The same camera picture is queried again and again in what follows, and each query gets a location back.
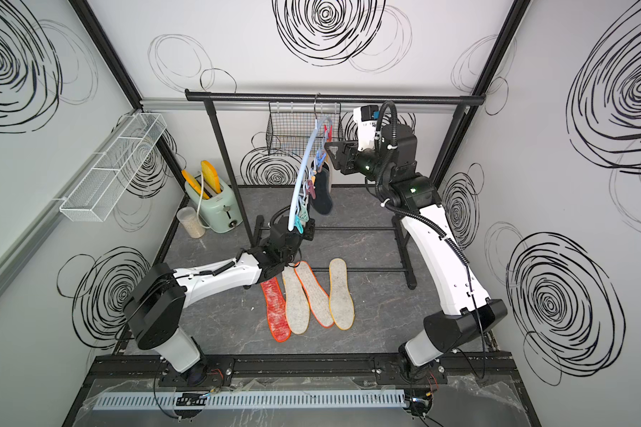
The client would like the clear plastic cup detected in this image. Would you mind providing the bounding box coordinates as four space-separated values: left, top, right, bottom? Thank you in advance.
176 206 206 238

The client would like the black wire wall basket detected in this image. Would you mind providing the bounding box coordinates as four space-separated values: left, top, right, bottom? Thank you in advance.
265 110 343 158

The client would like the red insole orange trim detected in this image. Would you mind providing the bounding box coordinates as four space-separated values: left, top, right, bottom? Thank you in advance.
260 278 292 343

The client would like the black corrugated cable hose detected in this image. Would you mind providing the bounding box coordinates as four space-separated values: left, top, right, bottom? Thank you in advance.
373 100 471 268

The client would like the aluminium wall rail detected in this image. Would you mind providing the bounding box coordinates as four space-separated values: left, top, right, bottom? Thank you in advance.
142 99 456 114

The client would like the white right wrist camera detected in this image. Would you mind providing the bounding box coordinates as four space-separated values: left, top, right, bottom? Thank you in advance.
353 104 379 151

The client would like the white wire wall shelf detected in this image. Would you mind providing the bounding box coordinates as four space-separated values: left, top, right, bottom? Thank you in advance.
60 113 167 222

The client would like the blue clothespin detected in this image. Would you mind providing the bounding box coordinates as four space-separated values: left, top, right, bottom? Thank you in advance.
313 149 327 173

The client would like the white insole yellow trim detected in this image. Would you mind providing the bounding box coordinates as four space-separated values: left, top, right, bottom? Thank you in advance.
329 258 355 331

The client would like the mint green toaster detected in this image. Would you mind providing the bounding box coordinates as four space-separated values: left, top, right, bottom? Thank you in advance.
183 183 243 234

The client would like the purple clothespin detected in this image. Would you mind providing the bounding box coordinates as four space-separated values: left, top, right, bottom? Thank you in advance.
306 179 316 199

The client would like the mint green clothespin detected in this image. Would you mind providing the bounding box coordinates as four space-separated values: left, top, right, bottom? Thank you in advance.
297 197 309 221

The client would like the red clothespin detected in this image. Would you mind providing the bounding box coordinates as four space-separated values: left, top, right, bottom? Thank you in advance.
323 125 333 142

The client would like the teal clothespin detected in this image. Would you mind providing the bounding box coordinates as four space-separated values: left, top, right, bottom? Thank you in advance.
294 213 309 234

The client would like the white insole orange trim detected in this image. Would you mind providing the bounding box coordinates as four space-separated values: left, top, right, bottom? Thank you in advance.
282 267 310 334
295 262 334 328

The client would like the light blue arc hanger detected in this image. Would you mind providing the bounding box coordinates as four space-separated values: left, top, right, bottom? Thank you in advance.
288 116 333 231

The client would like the black corner frame post left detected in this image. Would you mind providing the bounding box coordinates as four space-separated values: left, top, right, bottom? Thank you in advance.
69 0 184 186

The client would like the dark grey felt insole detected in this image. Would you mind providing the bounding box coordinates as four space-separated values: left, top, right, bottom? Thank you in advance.
311 165 333 215

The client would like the black metal clothes rack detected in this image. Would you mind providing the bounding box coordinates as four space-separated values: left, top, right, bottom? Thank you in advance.
184 89 485 291

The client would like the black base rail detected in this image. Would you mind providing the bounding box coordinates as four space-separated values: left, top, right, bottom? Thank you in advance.
84 352 521 390

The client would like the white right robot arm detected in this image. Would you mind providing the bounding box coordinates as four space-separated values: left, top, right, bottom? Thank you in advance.
324 124 507 368

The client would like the black corner frame post right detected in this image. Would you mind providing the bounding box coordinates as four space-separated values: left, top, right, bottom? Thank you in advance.
430 0 531 187

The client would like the grey slotted cable duct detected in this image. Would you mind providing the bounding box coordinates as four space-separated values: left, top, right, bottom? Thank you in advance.
93 390 407 412

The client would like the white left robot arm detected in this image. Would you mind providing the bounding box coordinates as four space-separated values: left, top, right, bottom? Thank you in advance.
122 219 315 374

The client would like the black corner frame post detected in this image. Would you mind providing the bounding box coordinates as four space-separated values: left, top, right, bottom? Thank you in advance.
430 0 531 187
69 0 184 186

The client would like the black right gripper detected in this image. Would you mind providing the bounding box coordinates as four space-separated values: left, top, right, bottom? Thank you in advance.
326 139 394 190

